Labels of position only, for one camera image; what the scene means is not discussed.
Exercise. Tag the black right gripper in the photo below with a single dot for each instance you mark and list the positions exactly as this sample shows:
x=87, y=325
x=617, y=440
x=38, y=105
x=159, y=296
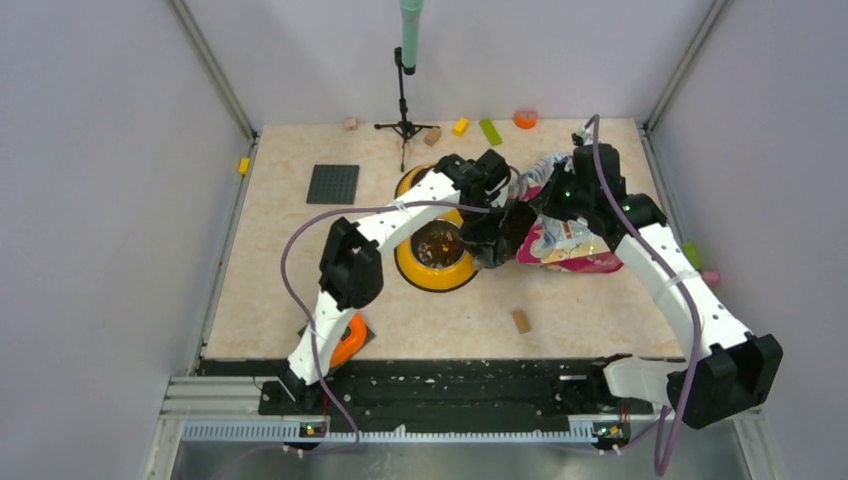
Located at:
x=553, y=201

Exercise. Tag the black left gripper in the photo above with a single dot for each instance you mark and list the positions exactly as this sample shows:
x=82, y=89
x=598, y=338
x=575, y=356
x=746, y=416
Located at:
x=486, y=234

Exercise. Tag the pink blue pet food bag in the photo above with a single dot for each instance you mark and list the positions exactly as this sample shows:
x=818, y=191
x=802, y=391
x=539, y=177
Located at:
x=566, y=246

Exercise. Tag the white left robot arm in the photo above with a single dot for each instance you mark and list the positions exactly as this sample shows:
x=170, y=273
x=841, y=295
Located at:
x=351, y=265

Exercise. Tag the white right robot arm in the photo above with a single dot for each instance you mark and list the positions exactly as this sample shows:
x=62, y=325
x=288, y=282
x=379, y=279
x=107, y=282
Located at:
x=727, y=368

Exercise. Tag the yellow double pet bowl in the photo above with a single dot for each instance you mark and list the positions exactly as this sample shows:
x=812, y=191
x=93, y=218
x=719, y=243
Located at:
x=434, y=258

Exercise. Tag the orange tape roll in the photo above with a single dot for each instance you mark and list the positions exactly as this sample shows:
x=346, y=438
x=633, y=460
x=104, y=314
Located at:
x=525, y=118

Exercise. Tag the wooden block near bag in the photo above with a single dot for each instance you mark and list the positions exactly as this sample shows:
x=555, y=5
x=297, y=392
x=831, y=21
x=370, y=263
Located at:
x=521, y=321

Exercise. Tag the green lego brick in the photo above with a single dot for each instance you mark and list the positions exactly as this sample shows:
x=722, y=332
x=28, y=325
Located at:
x=490, y=132

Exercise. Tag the yellow toy block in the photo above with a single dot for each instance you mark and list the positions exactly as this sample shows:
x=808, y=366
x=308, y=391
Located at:
x=460, y=126

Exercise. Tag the wooden block near tripod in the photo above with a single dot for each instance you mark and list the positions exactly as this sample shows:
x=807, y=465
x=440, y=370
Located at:
x=433, y=136

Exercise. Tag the black tripod stand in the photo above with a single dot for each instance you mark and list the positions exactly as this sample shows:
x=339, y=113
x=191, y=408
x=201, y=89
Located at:
x=404, y=127

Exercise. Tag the small dark grey plate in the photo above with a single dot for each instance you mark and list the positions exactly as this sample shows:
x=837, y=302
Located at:
x=361, y=330

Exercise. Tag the green pink object at edge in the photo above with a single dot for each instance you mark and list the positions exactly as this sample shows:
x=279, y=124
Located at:
x=691, y=252

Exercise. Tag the dark grey lego baseplate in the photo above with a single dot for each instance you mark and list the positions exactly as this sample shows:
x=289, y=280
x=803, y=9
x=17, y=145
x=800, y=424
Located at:
x=332, y=184

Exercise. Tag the green microphone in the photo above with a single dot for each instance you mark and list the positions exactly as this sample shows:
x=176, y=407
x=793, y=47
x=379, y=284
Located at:
x=410, y=25

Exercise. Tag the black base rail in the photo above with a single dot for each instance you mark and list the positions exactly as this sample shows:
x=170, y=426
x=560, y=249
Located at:
x=453, y=396

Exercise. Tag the yellow block on frame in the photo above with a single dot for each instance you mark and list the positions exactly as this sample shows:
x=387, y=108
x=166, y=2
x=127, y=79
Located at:
x=243, y=166

